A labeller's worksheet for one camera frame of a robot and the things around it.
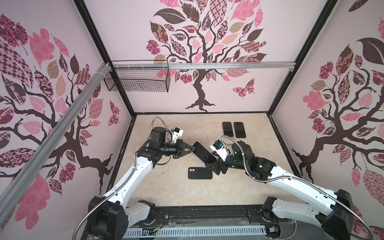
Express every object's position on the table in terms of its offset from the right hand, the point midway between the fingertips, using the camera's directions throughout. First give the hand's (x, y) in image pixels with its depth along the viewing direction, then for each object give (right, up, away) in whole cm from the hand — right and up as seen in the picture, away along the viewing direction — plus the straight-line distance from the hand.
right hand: (210, 156), depth 72 cm
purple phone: (+17, +13, +39) cm, 44 cm away
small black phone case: (-5, -13, +15) cm, 21 cm away
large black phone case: (+26, +12, +36) cm, 46 cm away
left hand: (-8, +2, -1) cm, 8 cm away
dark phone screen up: (+26, +12, +36) cm, 46 cm away
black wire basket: (-44, +48, +23) cm, 69 cm away
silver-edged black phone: (-4, +1, +2) cm, 4 cm away
